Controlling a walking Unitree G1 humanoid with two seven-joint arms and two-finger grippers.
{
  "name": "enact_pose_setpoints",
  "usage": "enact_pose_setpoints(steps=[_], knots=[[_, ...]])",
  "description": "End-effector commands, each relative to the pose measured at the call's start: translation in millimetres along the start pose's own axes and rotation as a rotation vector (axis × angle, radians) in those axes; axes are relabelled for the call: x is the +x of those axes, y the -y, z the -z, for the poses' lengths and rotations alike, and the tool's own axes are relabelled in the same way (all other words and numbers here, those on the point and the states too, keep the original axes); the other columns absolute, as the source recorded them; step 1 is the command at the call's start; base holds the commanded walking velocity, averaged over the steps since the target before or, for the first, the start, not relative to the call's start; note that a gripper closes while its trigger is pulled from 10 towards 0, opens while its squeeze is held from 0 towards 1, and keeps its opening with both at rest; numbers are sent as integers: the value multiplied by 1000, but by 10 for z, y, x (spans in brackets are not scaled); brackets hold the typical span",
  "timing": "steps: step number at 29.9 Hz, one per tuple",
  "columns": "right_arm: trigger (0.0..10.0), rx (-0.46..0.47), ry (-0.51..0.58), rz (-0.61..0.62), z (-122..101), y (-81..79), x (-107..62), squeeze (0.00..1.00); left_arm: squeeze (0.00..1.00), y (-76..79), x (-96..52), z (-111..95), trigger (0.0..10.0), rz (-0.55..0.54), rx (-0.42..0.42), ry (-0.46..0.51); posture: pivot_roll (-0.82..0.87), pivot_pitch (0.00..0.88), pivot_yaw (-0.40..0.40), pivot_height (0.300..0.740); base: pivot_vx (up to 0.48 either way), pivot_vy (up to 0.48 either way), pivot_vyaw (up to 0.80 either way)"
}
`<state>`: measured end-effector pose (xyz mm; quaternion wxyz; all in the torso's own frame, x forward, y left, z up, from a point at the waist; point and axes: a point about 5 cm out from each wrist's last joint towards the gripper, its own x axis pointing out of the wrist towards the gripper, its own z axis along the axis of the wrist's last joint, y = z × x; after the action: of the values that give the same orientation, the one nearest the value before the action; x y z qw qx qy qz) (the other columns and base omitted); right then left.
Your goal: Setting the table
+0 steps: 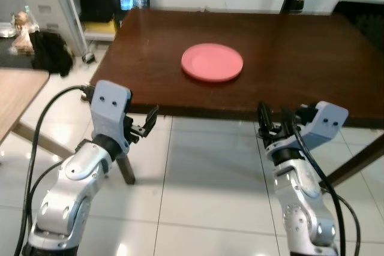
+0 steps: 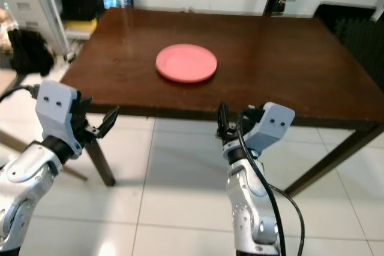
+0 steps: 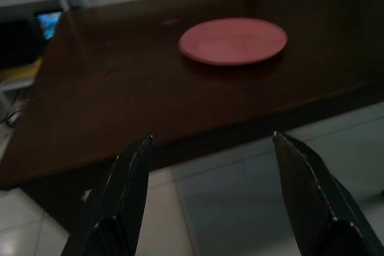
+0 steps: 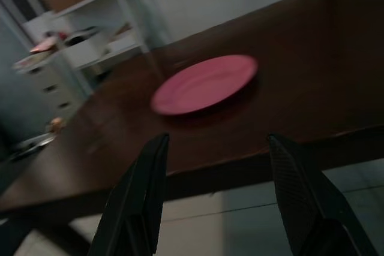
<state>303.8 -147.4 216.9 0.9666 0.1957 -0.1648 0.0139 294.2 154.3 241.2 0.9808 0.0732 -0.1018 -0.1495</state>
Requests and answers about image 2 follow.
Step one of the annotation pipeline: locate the pink round plate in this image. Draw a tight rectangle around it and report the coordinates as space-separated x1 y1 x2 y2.
155 43 218 85

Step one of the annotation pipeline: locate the dark brown wooden table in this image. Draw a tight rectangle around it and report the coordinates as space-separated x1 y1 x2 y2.
59 8 384 198

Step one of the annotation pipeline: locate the black bag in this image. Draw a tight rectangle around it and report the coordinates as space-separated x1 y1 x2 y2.
8 27 56 78

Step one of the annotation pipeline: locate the yellow flat box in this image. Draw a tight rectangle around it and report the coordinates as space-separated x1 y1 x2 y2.
64 20 98 35

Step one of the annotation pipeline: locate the black box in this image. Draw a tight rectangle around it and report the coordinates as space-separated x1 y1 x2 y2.
61 0 101 23

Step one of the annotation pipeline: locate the clear plastic bag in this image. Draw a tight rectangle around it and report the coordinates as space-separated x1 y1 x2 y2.
0 9 17 53

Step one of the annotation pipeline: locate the black ribbed radiator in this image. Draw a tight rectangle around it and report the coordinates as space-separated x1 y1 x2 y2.
314 3 384 83

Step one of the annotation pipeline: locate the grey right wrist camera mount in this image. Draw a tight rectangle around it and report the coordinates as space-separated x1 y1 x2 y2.
245 102 297 153

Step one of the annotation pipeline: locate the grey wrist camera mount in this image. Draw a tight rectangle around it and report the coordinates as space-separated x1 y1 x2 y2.
245 102 297 153
34 80 82 144

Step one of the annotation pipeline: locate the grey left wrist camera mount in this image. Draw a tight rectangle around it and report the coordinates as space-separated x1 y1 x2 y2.
34 80 82 144

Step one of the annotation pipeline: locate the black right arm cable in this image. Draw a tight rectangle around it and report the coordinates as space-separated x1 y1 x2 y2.
235 116 305 256

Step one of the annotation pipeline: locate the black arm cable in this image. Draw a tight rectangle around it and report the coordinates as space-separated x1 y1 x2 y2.
235 116 305 256
0 85 38 102

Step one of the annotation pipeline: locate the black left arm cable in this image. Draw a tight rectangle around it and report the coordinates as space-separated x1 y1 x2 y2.
0 85 38 102

